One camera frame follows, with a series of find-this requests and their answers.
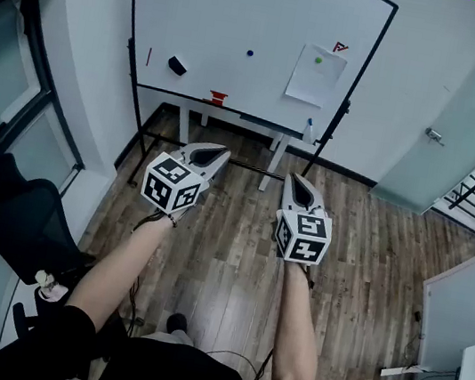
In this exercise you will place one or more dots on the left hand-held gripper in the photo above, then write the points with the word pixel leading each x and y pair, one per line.
pixel 162 181

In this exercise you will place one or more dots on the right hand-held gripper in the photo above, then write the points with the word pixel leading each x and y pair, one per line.
pixel 301 238

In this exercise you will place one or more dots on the white paper sheet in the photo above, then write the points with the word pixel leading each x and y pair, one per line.
pixel 314 82

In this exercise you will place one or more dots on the white whiteboard with black frame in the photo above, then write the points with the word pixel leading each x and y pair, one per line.
pixel 229 25

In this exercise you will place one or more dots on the green round magnet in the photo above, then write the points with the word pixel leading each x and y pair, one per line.
pixel 318 60

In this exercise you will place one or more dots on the person's left forearm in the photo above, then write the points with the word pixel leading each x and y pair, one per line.
pixel 120 269

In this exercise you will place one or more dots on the person's right forearm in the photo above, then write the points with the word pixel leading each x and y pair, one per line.
pixel 293 329

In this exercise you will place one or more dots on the black whiteboard eraser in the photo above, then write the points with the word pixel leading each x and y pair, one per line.
pixel 177 65

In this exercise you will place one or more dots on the red tray clip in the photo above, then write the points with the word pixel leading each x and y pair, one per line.
pixel 218 97

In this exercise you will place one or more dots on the white spray bottle blue cap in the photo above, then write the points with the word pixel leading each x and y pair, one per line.
pixel 308 131

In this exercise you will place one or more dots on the blue round magnet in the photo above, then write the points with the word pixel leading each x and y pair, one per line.
pixel 250 52

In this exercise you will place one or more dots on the frosted glass door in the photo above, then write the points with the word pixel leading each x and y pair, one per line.
pixel 455 131

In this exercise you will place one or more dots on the person's black shoe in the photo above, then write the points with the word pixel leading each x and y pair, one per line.
pixel 177 323

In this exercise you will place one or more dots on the person's grey trousers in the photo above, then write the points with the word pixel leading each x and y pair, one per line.
pixel 170 336

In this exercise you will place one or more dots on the black office chair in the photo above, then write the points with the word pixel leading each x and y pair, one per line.
pixel 34 218

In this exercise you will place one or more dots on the person's black shirt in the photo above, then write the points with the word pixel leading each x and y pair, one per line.
pixel 170 376

